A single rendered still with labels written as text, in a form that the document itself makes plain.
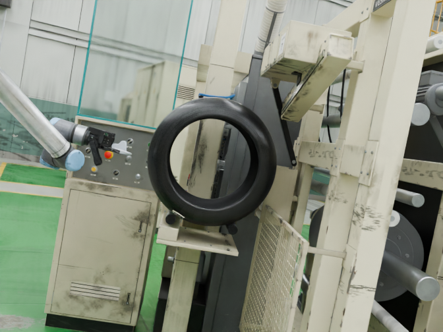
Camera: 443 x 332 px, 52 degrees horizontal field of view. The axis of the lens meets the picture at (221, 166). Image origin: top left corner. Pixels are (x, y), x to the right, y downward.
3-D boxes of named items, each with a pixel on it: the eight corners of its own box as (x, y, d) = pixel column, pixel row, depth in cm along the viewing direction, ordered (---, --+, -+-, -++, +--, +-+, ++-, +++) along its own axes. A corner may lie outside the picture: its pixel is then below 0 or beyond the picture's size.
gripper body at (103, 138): (114, 134, 202) (88, 126, 201) (109, 153, 203) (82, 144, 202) (117, 134, 210) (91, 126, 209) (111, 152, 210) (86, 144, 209)
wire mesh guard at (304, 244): (238, 327, 248) (262, 201, 244) (242, 327, 248) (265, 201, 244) (265, 437, 159) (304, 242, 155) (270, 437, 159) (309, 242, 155)
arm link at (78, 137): (70, 143, 201) (76, 143, 210) (82, 147, 201) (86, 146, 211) (76, 124, 200) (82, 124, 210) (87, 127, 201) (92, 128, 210)
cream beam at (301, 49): (258, 76, 235) (264, 48, 234) (305, 85, 237) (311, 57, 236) (281, 57, 174) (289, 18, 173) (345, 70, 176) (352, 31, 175)
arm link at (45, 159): (47, 166, 195) (57, 139, 196) (33, 163, 202) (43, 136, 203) (66, 172, 202) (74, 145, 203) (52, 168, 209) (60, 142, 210)
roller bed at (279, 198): (254, 215, 254) (264, 163, 252) (279, 219, 255) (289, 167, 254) (259, 222, 235) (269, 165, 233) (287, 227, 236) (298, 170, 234)
